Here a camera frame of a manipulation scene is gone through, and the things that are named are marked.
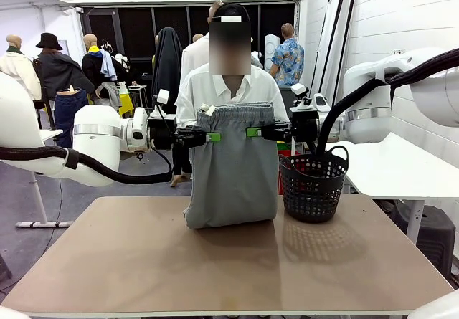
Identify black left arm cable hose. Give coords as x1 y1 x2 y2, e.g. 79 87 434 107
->
0 146 176 186

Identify black plastic laundry basket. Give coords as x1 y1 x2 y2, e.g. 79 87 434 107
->
278 145 349 224

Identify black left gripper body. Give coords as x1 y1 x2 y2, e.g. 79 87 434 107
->
148 117 187 151

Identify black framed window wall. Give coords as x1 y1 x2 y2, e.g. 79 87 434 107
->
80 0 301 80

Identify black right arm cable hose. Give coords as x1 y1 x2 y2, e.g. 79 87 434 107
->
315 48 459 157

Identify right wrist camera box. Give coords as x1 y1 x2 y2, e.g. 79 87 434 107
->
290 83 313 110

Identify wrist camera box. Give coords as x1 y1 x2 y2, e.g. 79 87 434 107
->
153 88 171 116
290 83 313 110

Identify mannequin in cream coat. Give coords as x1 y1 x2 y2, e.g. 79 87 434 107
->
0 34 43 101

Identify thin black floor cable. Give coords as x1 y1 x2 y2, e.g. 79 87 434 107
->
0 178 65 295

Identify black plastic stool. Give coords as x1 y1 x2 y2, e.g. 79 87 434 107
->
392 204 457 280

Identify metal frame stool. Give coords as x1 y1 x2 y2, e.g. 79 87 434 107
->
128 84 149 109

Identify yellow cloth table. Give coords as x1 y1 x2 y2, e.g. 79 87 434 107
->
120 92 135 118

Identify mannequin with yellow scarf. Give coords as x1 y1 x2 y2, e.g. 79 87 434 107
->
81 34 130 108

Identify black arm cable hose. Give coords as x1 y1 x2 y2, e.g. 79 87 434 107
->
0 146 176 186
315 48 459 157

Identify white panel with black frame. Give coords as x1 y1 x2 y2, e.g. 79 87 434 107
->
331 0 358 83
308 0 347 100

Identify man in blue floral shirt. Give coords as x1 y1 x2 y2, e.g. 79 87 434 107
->
268 22 305 87

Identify grey training pants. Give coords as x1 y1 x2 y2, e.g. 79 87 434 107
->
183 102 279 230

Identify person in white shirt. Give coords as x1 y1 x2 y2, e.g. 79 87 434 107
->
174 3 291 176

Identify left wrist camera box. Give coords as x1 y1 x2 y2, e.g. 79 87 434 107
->
153 88 171 116

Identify white desk with T-foot leg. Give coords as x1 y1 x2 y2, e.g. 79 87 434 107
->
15 128 72 229

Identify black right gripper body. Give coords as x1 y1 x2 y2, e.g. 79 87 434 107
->
286 109 319 143

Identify white side table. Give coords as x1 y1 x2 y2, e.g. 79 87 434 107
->
328 140 459 247

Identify mannequin in white shirt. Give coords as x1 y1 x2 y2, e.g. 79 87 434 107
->
181 0 225 83

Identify black stand foot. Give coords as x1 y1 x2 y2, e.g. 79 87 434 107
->
0 253 14 282

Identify mannequin in black hooded cloak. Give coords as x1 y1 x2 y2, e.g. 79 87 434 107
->
152 27 194 187

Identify white standing fan unit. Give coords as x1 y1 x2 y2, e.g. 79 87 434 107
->
264 34 280 70

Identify black cap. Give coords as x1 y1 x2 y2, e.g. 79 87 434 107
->
211 3 251 23

